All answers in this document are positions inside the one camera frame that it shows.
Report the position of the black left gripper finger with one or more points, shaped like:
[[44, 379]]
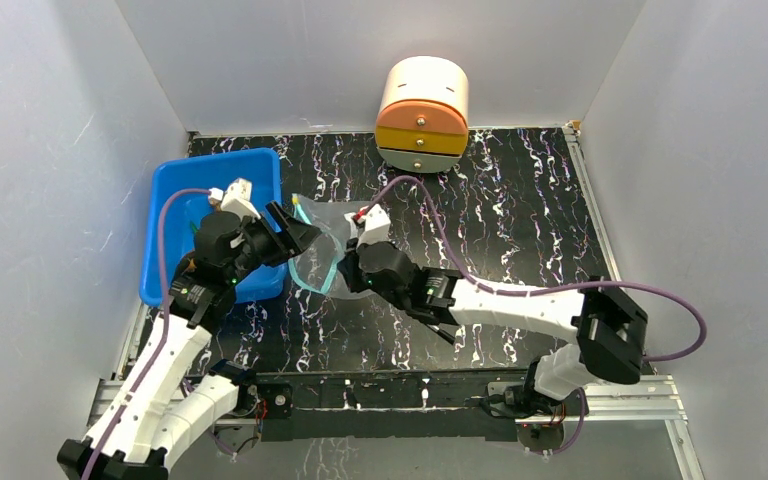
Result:
[[282, 222], [292, 239]]

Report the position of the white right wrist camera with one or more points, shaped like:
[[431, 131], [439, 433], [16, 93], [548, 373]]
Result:
[[372, 226]]

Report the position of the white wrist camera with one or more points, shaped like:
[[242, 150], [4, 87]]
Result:
[[236, 198], [372, 226]]

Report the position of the clear zip top bag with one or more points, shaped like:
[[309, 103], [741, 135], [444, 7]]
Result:
[[314, 270]]

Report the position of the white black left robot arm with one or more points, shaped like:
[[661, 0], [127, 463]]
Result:
[[141, 435]]

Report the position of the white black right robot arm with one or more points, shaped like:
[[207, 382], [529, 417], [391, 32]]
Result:
[[602, 327]]

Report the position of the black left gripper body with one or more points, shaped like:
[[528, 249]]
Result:
[[258, 248]]

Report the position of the black and white pen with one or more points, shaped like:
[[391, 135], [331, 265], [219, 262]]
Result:
[[440, 332]]

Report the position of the blue plastic bin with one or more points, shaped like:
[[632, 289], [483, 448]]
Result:
[[261, 166]]

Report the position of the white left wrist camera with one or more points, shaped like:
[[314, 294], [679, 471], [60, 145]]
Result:
[[236, 198]]

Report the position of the aluminium frame rail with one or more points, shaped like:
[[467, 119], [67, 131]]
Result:
[[441, 404]]

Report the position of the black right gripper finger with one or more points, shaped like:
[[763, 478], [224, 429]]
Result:
[[350, 266], [339, 279]]

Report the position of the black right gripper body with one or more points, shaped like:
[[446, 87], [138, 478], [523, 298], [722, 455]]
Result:
[[354, 268]]

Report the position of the pastel mini drawer cabinet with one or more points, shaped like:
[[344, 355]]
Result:
[[422, 123]]

